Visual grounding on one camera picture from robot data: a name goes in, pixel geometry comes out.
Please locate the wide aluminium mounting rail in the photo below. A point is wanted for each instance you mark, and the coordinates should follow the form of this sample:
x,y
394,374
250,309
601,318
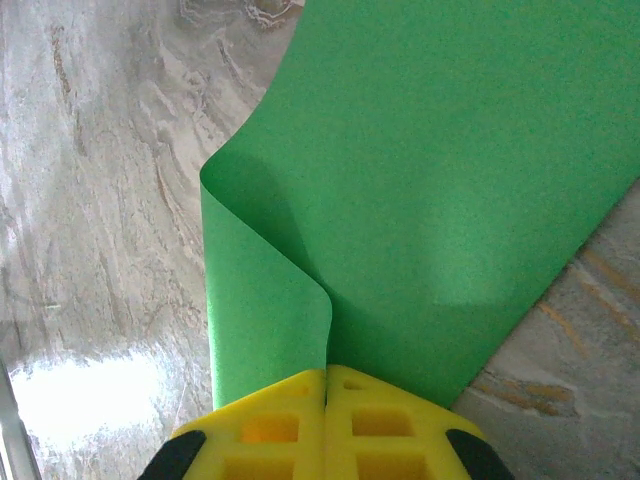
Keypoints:
x,y
12,440

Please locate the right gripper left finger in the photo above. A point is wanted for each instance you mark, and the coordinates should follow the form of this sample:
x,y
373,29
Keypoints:
x,y
270,440

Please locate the green cloth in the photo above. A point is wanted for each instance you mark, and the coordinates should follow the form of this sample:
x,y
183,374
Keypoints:
x,y
425,150

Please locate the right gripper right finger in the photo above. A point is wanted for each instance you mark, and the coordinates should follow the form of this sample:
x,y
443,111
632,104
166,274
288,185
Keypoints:
x,y
400,440

